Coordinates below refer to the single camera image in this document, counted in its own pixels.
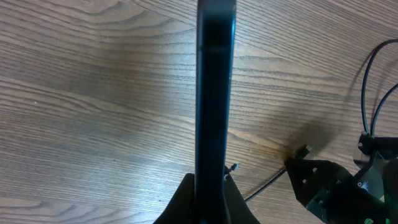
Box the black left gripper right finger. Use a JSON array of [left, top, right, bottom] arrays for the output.
[[223, 174, 260, 224]]

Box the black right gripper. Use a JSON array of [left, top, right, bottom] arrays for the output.
[[285, 135, 397, 224]]

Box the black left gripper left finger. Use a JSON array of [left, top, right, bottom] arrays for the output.
[[154, 173, 194, 224]]

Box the black USB charging cable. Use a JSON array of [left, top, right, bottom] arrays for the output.
[[244, 39, 398, 203]]

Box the blue Galaxy S24+ smartphone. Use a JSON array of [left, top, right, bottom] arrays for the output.
[[194, 0, 236, 223]]

